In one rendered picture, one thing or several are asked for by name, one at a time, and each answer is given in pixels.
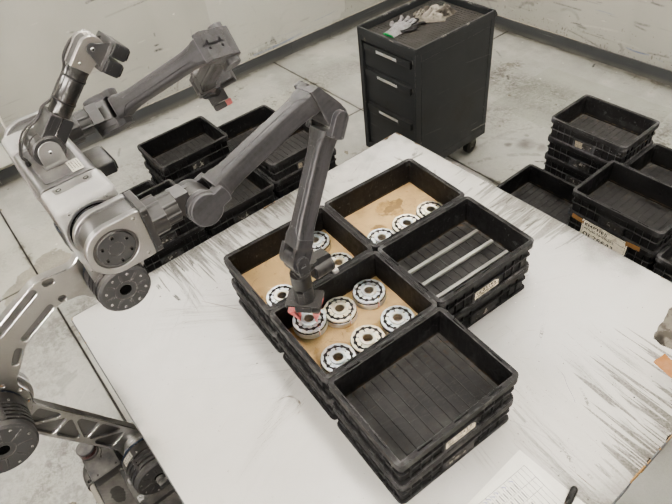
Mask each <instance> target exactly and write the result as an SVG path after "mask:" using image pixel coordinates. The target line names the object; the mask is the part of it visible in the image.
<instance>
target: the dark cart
mask: <svg viewBox="0 0 672 504"><path fill-rule="evenodd" d="M444 3H446V4H448V5H451V6H450V8H452V9H454V10H456V13H455V14H453V15H452V16H450V17H447V18H446V20H445V22H430V23H426V24H421V25H418V26H417V27H418V29H416V30H414V31H410V32H405V33H402V34H399V35H398V36H396V37H394V38H391V37H388V36H386V35H384V34H383V33H384V32H386V31H388V30H389V29H390V25H389V24H390V22H391V21H392V20H395V21H396V22H398V20H399V19H400V18H399V17H398V16H399V15H403V17H404V18H403V20H404V19H405V18H406V16H407V15H409V16H410V18H412V17H413V13H414V12H416V11H417V10H419V9H420V8H422V9H423V7H424V6H429V7H430V6H432V5H435V4H438V5H439V6H441V5H442V6H443V4H444ZM495 17H496V10H495V9H492V8H489V7H486V6H483V5H479V4H476V3H473V2H470V1H467V0H414V1H411V2H409V3H407V4H405V5H403V6H400V7H398V8H396V9H394V10H392V11H389V12H387V13H385V14H383V15H381V16H378V17H376V18H374V19H372V20H370V21H367V22H365V23H363V24H361V25H359V26H357V35H358V47H359V60H360V73H361V86H362V99H363V111H364V124H365V137H366V146H368V147H371V146H373V145H375V144H376V143H378V142H380V141H382V140H383V139H385V138H387V137H389V136H390V135H392V134H394V133H396V132H397V133H399V134H401V135H402V136H404V137H406V138H408V139H410V140H412V141H413V142H415V143H417V144H419V145H421V146H423V147H425V148H426V149H428V150H430V151H432V152H434V153H436V154H437V155H439V156H441V157H443V158H445V157H447V156H448V155H450V154H452V153H453V152H455V151H456V150H458V149H460V148H461V147H463V151H465V152H467V153H470V152H472V150H473V149H474V147H475V145H476V138H477V137H479V136H481V135H482V134H484V133H485V123H486V112H487V102H488V91H489V80H490V70H491V59H492V48H493V37H494V27H495ZM403 20H402V21H403ZM396 22H395V23H396Z"/></svg>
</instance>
